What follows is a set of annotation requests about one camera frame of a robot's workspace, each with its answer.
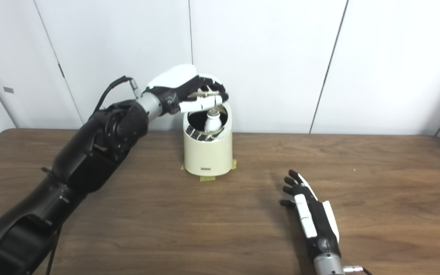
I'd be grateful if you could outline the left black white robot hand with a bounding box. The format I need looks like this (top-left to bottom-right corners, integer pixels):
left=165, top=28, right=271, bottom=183
left=144, top=64, right=229, bottom=115

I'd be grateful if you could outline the round cream bin lid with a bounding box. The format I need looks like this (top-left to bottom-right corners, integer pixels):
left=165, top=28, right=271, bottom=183
left=188, top=87, right=221, bottom=97

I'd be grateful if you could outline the small white plastic bottle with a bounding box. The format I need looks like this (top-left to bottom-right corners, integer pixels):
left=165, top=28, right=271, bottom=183
left=204, top=108, right=221, bottom=133

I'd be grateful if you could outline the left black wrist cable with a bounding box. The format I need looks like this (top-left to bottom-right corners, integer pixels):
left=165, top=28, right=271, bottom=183
left=93, top=75, right=142, bottom=113

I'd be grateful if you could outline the cream-colored round bin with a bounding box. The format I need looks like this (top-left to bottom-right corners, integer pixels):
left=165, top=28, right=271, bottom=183
left=183, top=101, right=233, bottom=177

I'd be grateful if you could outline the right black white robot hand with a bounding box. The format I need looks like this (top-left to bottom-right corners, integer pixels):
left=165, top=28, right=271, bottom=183
left=280, top=170, right=340, bottom=261

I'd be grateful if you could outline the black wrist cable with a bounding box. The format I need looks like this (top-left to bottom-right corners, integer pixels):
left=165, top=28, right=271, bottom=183
left=93, top=75, right=142, bottom=113
left=343, top=265, right=374, bottom=275

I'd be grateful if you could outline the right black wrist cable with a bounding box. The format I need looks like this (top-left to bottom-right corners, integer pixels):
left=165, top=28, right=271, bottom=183
left=343, top=265, right=374, bottom=275

